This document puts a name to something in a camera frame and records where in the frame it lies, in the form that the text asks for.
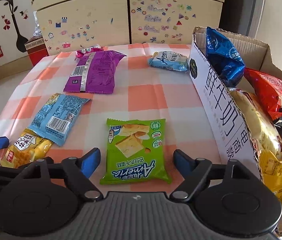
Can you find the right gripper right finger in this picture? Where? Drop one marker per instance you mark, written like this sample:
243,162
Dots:
195,173

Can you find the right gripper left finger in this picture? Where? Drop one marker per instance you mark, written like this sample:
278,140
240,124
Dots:
77,173

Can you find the yellow corn snack packet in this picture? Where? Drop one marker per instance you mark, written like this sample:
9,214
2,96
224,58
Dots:
27,148

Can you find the light blue snack packet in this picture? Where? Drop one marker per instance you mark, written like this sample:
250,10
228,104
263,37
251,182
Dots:
57,116

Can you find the green Ameria biscuit packet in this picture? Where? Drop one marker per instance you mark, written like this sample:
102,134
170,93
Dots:
135,152

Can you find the pale yellow chips bag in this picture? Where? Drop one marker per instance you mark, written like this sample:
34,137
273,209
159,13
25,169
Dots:
263,131

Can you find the yellow snack bag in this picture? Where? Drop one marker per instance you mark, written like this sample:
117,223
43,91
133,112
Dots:
271,169

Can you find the purple snack bag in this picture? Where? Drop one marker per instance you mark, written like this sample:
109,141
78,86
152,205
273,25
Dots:
94,73

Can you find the red snack bag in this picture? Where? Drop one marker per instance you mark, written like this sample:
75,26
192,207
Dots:
268,89

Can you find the light blue Ameria packet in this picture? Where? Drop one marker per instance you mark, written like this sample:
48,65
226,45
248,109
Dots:
169,60

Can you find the blue foil snack bag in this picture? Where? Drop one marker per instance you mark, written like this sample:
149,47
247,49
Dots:
224,57

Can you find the pink Ameria biscuit packet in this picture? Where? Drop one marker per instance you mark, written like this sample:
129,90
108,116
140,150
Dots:
81,52

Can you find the white cardboard milk box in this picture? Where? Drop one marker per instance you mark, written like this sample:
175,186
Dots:
242,205

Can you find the orange white checkered tablecloth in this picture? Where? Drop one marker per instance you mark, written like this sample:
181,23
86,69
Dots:
141,92

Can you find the red cardboard carton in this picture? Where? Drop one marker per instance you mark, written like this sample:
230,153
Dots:
36,49

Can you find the beige sticker-covered cabinet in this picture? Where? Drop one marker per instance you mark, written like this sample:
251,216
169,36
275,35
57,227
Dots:
69,25

